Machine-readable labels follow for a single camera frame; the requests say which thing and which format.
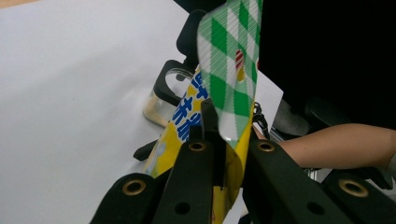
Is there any clear jar with black lid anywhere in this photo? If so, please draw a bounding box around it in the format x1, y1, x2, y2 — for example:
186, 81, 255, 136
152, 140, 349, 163
142, 8, 217, 129

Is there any yellow refill pouch green cap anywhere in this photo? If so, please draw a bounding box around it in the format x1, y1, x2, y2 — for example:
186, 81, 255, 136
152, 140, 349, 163
142, 0, 265, 224

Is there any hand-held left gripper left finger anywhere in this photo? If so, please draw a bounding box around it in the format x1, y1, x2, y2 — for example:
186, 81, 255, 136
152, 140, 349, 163
151, 98, 227, 224

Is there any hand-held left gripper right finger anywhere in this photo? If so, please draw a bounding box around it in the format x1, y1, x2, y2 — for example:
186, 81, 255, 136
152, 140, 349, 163
241, 127, 354, 224

